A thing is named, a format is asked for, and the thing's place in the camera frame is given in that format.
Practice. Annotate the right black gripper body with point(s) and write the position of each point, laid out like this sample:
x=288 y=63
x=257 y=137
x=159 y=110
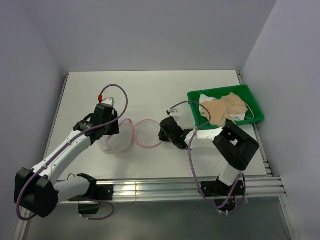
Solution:
x=164 y=137

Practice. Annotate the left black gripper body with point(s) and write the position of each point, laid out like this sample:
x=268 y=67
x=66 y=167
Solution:
x=111 y=129

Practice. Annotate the white mesh laundry bag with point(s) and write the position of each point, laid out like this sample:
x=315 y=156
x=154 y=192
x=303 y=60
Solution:
x=144 y=133

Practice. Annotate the beige bra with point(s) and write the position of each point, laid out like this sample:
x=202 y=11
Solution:
x=222 y=108

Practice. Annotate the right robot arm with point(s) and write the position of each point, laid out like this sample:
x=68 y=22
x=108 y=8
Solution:
x=235 y=145

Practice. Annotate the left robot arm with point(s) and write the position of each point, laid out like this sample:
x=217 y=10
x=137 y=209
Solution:
x=38 y=189

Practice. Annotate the green plastic bin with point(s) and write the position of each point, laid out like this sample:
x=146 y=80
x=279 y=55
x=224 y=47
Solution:
x=233 y=104

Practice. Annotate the white cloth in bin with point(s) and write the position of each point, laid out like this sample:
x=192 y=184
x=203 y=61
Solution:
x=206 y=98

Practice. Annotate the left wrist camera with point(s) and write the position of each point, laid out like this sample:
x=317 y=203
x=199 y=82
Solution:
x=107 y=101

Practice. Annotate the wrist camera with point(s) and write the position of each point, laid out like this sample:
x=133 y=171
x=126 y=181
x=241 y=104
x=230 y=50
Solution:
x=173 y=113
x=107 y=101

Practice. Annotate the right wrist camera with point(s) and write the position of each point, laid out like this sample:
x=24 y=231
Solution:
x=173 y=113

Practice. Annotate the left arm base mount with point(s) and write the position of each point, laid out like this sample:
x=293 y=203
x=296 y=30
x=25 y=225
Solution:
x=90 y=205

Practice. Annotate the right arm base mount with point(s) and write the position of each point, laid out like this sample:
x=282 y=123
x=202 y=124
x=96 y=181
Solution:
x=226 y=198

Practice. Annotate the aluminium frame rail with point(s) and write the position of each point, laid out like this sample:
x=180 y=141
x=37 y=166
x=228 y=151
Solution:
x=155 y=194

